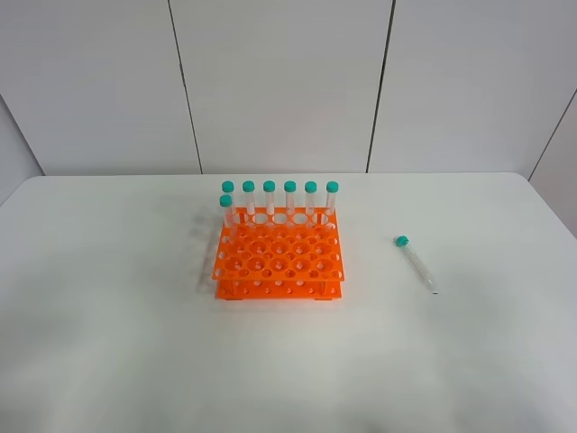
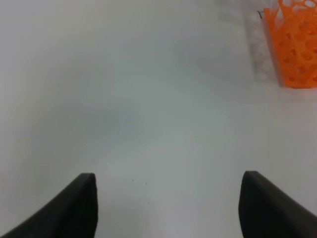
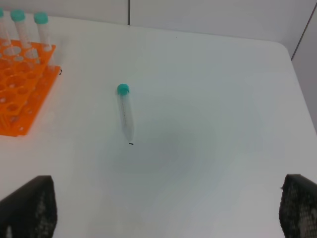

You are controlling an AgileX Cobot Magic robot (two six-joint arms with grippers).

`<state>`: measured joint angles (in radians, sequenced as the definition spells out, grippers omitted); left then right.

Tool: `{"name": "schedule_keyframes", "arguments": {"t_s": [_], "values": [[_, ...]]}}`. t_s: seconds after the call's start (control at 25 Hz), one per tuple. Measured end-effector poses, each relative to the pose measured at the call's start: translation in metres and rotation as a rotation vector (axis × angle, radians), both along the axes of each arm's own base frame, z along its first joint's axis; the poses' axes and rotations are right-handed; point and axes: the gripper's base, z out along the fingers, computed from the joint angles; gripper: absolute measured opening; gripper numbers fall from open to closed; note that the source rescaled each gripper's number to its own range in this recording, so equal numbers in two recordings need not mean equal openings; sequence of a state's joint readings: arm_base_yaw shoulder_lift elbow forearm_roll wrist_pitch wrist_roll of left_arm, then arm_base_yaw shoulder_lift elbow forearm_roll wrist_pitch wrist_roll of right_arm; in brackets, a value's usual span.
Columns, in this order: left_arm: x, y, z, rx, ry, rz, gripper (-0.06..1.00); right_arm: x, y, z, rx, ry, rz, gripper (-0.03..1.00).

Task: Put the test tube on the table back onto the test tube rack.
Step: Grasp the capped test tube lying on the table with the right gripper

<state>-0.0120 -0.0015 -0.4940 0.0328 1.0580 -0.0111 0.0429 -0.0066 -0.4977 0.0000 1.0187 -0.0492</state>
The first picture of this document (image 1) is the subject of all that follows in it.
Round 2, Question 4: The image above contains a teal capped test tube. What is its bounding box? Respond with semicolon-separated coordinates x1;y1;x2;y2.
394;235;439;294

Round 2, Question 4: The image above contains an orange test tube rack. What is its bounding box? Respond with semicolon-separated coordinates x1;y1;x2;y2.
212;207;345;300

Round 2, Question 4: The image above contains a second row left tube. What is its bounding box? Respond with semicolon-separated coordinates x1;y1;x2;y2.
219;193;235;229

